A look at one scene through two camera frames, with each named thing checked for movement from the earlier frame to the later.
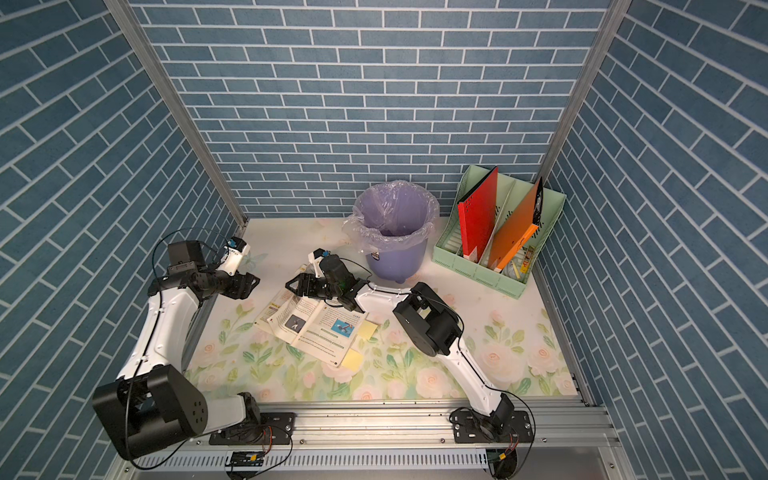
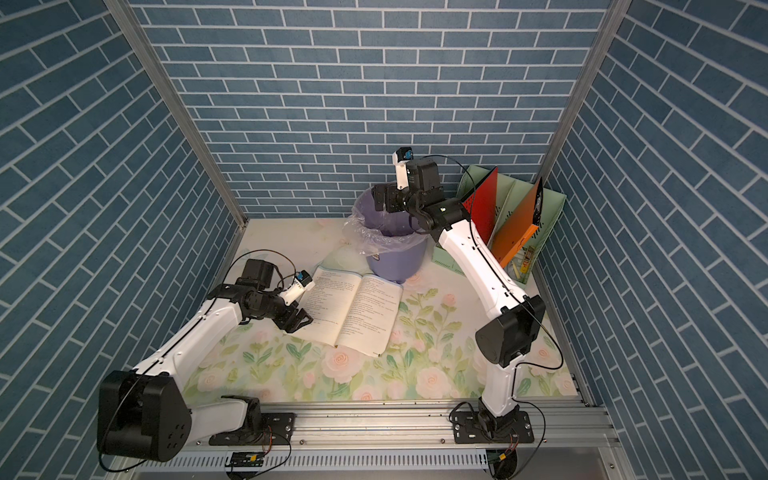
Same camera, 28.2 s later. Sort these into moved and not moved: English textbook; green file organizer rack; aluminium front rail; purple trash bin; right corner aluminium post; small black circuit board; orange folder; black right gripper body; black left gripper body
Moved: black right gripper body; black left gripper body; English textbook
Not moved: orange folder; aluminium front rail; right corner aluminium post; green file organizer rack; purple trash bin; small black circuit board
